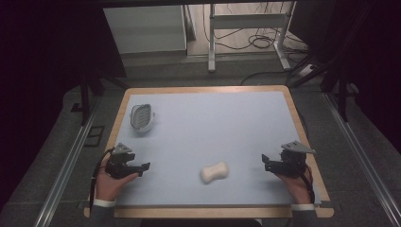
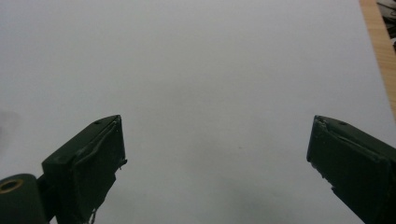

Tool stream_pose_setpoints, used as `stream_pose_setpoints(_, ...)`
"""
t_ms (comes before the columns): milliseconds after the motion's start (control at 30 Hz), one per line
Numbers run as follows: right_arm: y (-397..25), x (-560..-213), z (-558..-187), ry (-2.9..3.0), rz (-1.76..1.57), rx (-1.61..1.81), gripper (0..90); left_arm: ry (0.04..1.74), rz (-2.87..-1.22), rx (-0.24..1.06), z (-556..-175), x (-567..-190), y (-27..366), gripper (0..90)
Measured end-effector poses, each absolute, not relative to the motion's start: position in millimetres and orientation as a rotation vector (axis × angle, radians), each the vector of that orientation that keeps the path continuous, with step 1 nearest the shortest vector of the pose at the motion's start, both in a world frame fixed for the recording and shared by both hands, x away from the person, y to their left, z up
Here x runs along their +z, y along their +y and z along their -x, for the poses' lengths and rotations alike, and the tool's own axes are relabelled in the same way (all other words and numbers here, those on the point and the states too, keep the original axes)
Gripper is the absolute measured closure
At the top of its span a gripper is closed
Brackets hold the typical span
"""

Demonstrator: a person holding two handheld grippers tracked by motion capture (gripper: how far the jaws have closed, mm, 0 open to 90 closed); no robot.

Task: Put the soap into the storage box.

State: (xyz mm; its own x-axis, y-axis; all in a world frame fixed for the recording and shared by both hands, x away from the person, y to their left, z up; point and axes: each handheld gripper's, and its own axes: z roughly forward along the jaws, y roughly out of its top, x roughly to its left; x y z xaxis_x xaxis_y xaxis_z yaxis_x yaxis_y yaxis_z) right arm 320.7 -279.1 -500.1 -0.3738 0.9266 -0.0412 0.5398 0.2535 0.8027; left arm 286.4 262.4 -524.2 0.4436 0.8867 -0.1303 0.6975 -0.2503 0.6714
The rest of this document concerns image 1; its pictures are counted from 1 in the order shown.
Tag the white soap bar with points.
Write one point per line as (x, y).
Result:
(214, 171)

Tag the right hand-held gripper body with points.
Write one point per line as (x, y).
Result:
(288, 162)

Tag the white soap dish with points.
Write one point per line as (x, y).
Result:
(142, 117)

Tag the black tripod stand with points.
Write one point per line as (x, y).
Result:
(334, 78)
(86, 94)

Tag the person's right hand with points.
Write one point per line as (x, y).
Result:
(298, 189)

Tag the aluminium rail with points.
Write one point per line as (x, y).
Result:
(64, 173)
(362, 160)

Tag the white cabinet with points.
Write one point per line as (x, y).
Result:
(148, 30)

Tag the person's left hand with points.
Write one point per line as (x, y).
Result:
(108, 188)

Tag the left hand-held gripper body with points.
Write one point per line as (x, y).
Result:
(118, 165)

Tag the pale blue table mat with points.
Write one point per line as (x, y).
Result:
(205, 142)

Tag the white metal stand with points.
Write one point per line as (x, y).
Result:
(246, 28)

